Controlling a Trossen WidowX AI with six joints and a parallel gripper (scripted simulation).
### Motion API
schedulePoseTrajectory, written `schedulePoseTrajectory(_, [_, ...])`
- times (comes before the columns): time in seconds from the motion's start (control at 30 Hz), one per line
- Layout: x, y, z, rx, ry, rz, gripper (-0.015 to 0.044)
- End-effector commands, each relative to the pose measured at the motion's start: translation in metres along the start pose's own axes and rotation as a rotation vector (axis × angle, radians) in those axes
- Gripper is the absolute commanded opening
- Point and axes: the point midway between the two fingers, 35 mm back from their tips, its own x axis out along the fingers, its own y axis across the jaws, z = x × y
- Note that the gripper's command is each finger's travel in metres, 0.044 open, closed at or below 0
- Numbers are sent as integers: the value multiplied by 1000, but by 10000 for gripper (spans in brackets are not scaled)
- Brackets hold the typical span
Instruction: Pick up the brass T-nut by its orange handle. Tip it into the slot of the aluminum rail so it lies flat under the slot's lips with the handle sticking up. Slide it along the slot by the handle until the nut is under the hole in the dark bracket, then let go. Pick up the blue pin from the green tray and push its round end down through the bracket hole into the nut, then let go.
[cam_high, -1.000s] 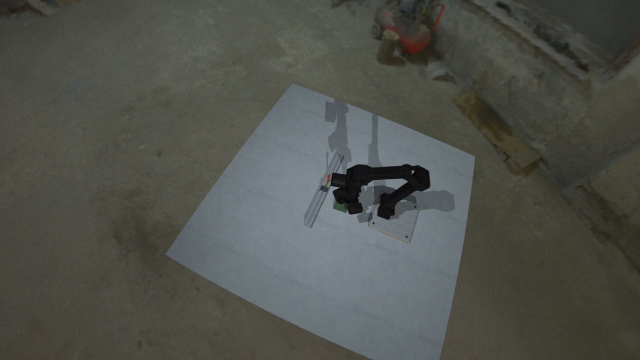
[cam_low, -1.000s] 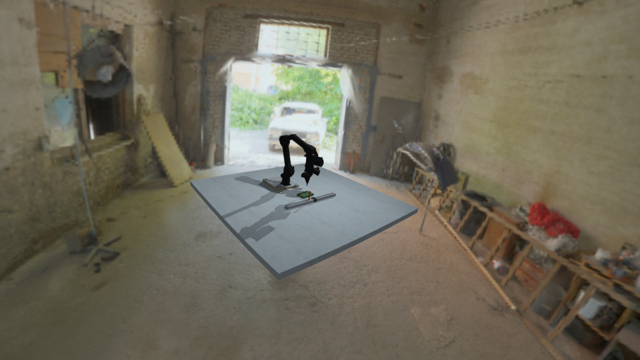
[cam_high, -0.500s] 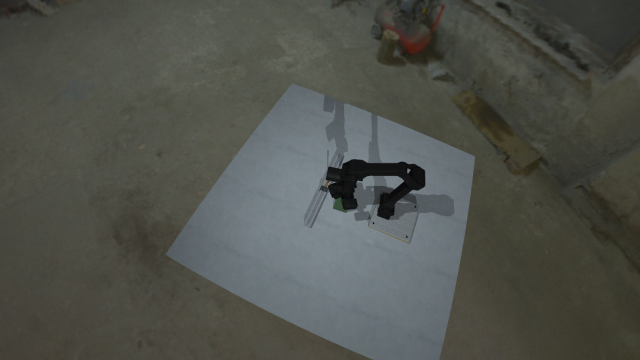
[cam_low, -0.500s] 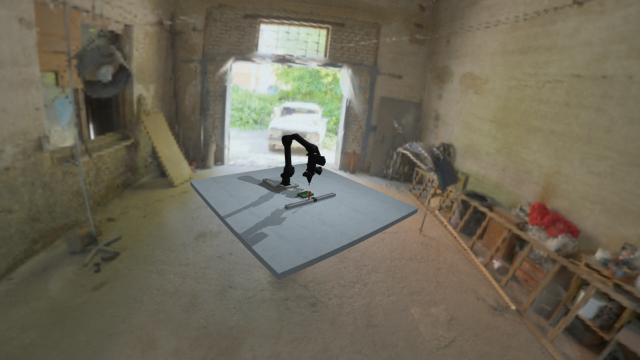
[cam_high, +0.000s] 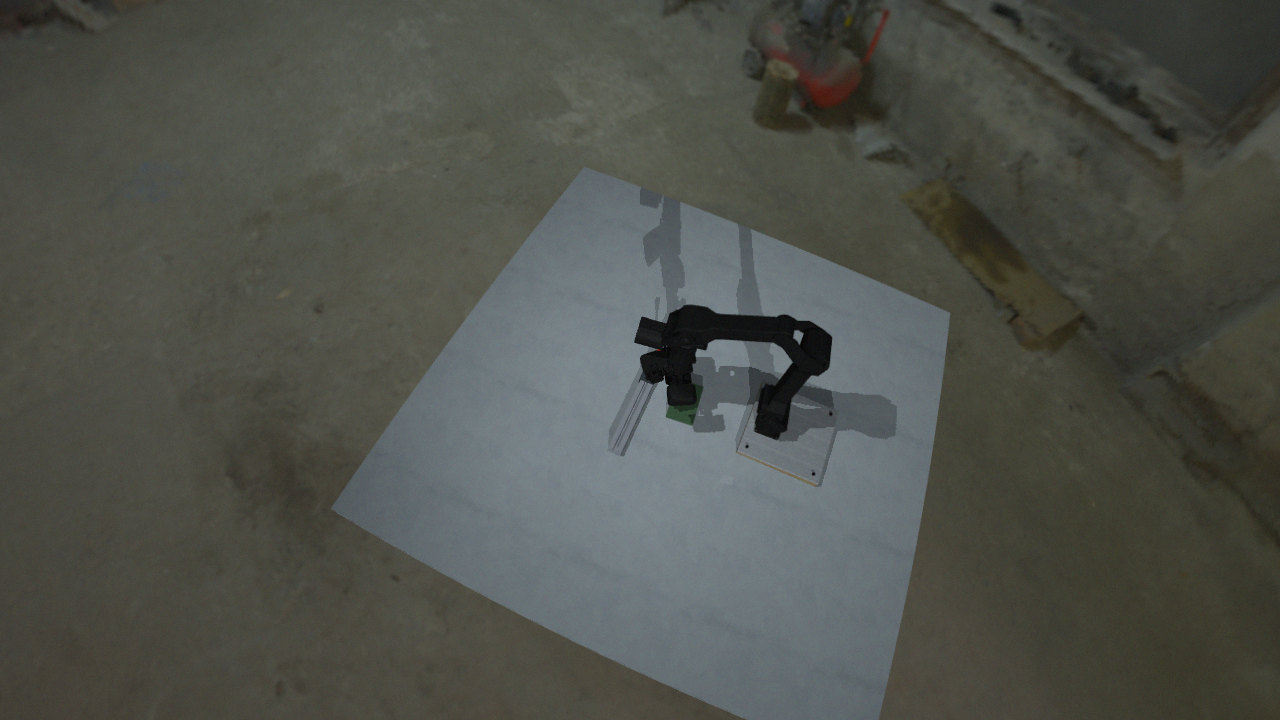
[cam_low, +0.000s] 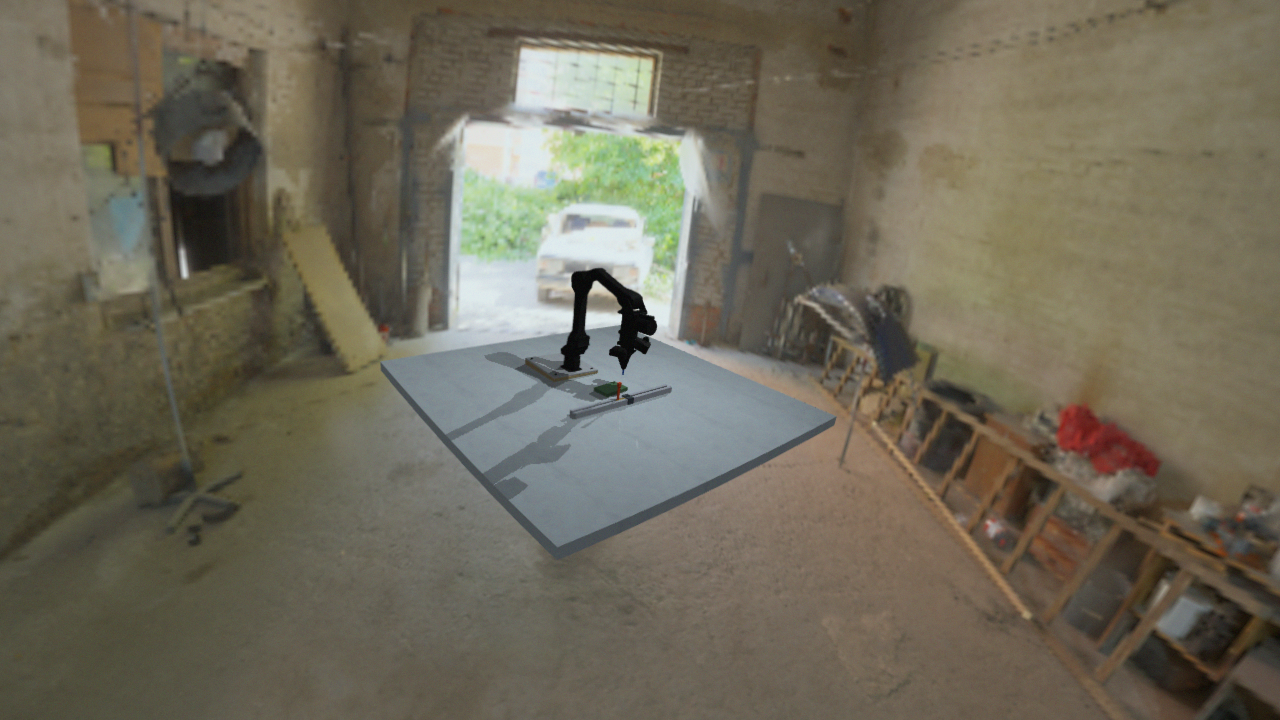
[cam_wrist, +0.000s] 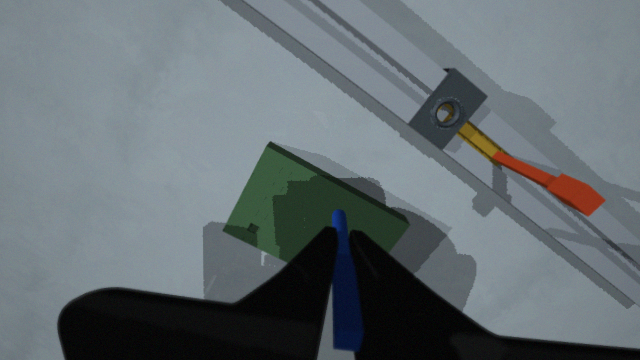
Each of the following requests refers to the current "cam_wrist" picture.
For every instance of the blue pin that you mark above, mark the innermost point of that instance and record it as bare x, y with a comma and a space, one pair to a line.
347, 316

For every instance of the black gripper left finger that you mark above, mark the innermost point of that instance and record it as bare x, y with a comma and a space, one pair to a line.
282, 319

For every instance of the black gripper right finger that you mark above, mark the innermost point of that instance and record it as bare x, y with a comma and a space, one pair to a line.
403, 319

